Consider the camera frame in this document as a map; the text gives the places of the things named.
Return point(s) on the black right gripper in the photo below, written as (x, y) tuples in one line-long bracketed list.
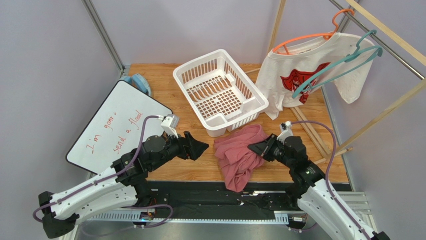
[(271, 148)]

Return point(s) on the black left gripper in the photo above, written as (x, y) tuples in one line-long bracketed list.
[(190, 148)]

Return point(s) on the pink t shirt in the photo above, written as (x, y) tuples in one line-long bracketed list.
[(236, 161)]

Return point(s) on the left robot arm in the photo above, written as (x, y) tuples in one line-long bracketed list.
[(122, 185)]

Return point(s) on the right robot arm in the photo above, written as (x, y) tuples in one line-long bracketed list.
[(312, 192)]

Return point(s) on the white printed t shirt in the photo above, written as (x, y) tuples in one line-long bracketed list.
[(288, 80)]

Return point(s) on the orange clothes hanger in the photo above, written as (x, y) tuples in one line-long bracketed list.
[(282, 48)]

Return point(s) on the white plastic dish rack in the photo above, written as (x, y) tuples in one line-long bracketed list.
[(221, 94)]

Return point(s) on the white dry erase board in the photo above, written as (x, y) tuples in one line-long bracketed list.
[(116, 128)]

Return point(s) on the blue tape dispenser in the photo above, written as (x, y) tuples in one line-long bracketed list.
[(139, 82)]

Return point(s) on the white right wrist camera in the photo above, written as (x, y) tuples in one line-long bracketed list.
[(286, 131)]

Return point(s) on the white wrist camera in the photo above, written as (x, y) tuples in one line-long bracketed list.
[(169, 124), (286, 131)]

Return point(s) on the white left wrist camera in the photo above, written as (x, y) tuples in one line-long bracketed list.
[(169, 124)]

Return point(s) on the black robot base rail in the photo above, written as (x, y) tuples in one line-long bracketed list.
[(212, 203)]

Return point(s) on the metal corner frame post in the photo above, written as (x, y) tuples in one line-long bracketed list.
[(98, 23)]

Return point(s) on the wooden clothes rack frame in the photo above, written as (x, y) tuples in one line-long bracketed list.
[(344, 147)]

